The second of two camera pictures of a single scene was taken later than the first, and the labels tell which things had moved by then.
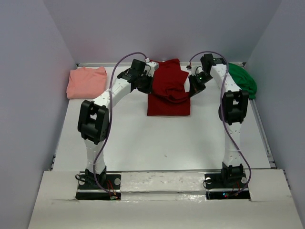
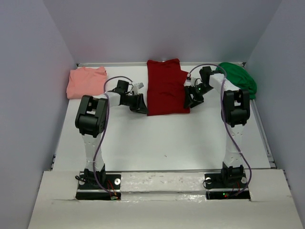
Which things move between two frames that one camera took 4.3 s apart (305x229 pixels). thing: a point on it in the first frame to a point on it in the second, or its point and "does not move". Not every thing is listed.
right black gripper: [195, 88] to [188, 100]
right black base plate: [227, 186] does not move
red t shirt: [167, 96] does not move
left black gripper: [148, 88] to [139, 106]
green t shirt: [245, 80] does not move
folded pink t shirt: [86, 83] does not move
